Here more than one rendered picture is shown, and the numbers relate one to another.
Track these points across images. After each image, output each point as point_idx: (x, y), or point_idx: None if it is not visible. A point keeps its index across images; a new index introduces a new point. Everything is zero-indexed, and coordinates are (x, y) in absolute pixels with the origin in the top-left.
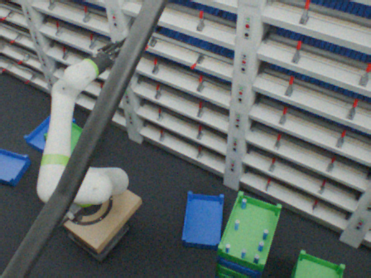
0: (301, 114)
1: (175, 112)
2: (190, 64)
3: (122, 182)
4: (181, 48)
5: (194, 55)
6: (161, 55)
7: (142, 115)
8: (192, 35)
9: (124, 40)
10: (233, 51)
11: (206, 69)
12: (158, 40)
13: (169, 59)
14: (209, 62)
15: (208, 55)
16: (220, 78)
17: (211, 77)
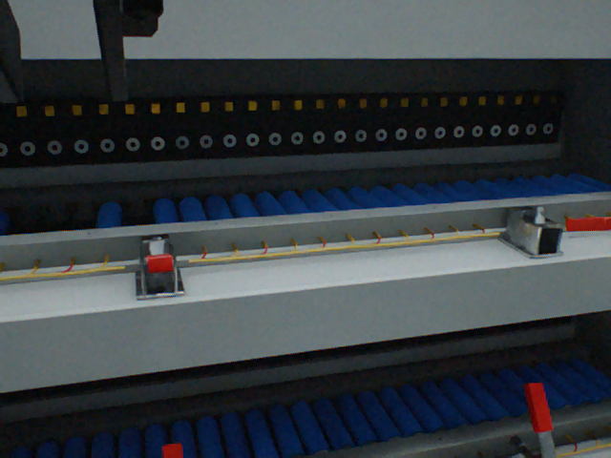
0: None
1: None
2: (500, 286)
3: None
4: (378, 235)
5: (476, 235)
6: (256, 353)
7: None
8: (485, 41)
9: (4, 1)
10: (592, 181)
11: (606, 263)
12: (184, 257)
13: (324, 348)
14: (576, 239)
15: (543, 203)
16: (560, 395)
17: (524, 414)
